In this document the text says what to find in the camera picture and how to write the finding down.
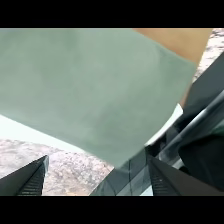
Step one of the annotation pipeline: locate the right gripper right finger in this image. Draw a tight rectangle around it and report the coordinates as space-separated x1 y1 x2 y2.
147 155 224 197

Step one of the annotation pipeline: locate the silver frame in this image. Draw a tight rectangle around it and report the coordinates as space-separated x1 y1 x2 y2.
158 98 224 162

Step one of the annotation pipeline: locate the green T-shirt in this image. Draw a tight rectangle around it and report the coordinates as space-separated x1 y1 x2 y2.
0 28 198 170

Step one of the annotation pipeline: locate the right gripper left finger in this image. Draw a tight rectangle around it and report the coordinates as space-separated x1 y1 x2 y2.
0 154 50 197

